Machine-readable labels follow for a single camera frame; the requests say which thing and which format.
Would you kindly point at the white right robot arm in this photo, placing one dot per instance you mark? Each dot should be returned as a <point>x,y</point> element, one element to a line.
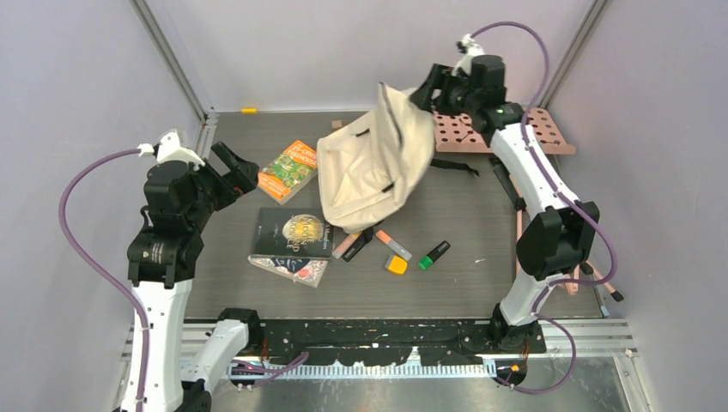
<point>560,232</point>

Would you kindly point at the green black highlighter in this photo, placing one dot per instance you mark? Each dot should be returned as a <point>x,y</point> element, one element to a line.
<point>431,257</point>

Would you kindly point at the salmon grey highlighter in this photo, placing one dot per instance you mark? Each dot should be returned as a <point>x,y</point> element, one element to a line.
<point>393,244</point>

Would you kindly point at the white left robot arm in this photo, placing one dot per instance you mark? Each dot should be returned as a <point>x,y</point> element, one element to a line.
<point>162,266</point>

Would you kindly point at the orange green paperback book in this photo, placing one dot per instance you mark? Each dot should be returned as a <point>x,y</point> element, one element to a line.
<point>289,172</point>

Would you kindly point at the black moon cover book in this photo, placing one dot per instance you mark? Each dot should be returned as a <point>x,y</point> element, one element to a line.
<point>282,232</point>

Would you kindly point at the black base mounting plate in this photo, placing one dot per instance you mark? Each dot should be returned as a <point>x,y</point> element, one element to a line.
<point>385,342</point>

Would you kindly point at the patterned book under black book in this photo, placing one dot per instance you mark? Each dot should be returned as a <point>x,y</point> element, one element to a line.
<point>305,271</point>

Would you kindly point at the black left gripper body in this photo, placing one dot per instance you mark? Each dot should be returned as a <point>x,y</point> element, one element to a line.
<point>215,192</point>

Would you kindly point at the purple black highlighter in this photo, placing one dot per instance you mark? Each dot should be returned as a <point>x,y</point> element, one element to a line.
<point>362,240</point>

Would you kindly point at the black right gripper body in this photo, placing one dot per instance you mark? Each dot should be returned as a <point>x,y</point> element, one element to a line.
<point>456,93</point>

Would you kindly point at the light orange highlighter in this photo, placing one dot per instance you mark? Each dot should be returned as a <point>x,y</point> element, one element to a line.
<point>346,243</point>

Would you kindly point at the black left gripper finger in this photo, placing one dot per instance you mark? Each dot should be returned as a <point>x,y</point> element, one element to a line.
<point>244,180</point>
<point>228,157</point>

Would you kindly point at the cream canvas backpack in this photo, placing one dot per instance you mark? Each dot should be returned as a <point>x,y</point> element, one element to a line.
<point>368,168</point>

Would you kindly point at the pink perforated stand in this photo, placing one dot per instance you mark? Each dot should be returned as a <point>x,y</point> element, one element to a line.
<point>454,134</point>

